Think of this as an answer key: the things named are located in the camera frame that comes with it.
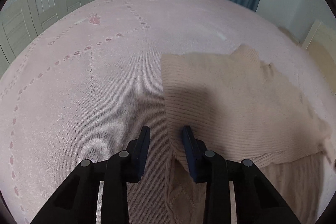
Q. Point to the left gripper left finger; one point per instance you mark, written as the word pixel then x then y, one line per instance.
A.
pixel 136 161

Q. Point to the pink patterned bed cover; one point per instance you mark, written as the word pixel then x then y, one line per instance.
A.
pixel 86 86

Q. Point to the pink knit sweater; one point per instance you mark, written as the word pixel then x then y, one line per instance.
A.
pixel 243 107

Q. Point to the cream wooden headboard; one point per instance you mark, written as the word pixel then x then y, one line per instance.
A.
pixel 320 44

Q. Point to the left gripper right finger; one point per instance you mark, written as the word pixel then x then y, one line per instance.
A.
pixel 195 154

